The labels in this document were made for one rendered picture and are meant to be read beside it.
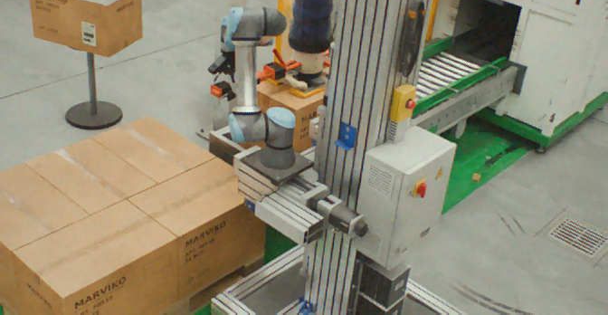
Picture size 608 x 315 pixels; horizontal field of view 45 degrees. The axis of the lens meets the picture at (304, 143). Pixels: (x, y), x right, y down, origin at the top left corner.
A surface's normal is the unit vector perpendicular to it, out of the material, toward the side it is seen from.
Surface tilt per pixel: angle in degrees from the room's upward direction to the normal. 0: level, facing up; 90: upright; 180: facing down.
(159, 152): 0
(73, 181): 0
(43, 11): 90
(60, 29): 90
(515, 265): 0
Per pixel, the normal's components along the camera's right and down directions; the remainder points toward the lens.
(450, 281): 0.09, -0.85
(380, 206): -0.67, 0.33
